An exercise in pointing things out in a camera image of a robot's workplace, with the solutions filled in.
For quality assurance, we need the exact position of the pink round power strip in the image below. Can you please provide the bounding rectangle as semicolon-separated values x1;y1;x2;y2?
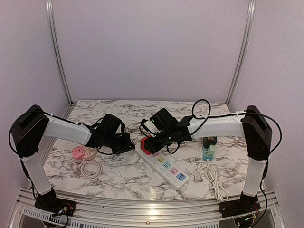
81;148;97;161

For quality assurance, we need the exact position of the light green plug on teal strip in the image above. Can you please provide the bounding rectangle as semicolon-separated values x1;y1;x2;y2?
206;145;215;156

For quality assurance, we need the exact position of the aluminium front rail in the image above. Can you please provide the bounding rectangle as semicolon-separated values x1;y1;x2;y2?
3;188;287;228

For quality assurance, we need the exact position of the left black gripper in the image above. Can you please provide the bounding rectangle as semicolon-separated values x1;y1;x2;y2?
104;132;135;155

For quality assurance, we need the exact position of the white coiled cable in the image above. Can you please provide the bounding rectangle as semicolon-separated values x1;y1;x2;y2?
74;159;104;179

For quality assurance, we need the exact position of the dark green cube plug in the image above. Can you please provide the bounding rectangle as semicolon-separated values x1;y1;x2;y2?
203;137;218;148

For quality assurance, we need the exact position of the left aluminium frame post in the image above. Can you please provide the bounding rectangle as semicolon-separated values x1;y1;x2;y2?
46;0;73;106

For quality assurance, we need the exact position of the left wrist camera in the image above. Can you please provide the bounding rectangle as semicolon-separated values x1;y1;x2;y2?
98;114;125;134

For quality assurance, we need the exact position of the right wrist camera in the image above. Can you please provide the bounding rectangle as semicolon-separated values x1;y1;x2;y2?
141;108;178;134

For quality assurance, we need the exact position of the right aluminium frame post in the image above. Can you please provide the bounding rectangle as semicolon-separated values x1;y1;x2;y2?
225;0;256;107

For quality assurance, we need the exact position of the teal power strip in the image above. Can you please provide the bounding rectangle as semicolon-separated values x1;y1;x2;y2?
202;144;216;162

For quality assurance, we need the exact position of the red cube socket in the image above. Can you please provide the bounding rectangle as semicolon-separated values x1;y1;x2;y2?
140;135;151;155

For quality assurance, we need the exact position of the pink cube socket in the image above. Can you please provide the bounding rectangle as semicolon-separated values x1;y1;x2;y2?
71;146;86;160

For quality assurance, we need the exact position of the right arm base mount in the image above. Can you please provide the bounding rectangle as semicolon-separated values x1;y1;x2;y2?
219;193;261;218

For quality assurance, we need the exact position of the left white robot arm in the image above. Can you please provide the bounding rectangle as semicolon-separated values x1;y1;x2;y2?
8;104;135;211

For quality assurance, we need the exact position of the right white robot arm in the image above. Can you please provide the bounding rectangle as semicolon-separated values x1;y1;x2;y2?
140;105;276;213

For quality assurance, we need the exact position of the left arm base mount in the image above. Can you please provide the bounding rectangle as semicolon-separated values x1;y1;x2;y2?
35;195;76;217

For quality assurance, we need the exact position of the white bundled power cord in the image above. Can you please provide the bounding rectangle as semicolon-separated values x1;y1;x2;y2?
194;160;229;202

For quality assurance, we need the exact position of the white multicolour power strip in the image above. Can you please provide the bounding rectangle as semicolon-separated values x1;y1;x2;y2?
134;145;190;190

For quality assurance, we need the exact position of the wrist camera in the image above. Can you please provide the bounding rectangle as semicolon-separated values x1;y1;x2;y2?
141;108;178;134
98;114;125;134

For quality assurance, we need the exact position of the aluminium frame post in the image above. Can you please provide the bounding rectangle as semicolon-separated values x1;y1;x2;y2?
225;0;256;107
46;0;73;106

